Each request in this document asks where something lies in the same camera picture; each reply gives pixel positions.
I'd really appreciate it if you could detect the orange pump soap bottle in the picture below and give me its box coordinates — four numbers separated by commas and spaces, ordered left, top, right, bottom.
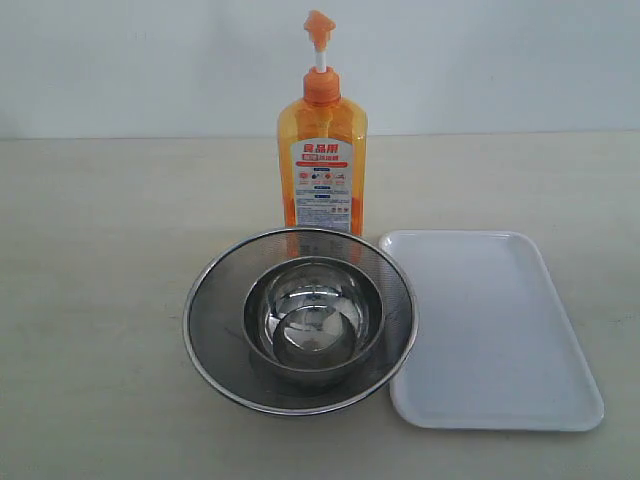
277, 10, 368, 235

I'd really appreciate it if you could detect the white plastic tray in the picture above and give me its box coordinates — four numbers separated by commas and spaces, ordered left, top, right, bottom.
379, 230, 605, 432

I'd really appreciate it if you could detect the steel mesh strainer basket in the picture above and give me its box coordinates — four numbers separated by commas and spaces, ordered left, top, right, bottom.
183, 227, 418, 416

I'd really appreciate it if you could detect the stainless steel bowl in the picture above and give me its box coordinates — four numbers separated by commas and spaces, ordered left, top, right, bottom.
242, 256, 385, 389

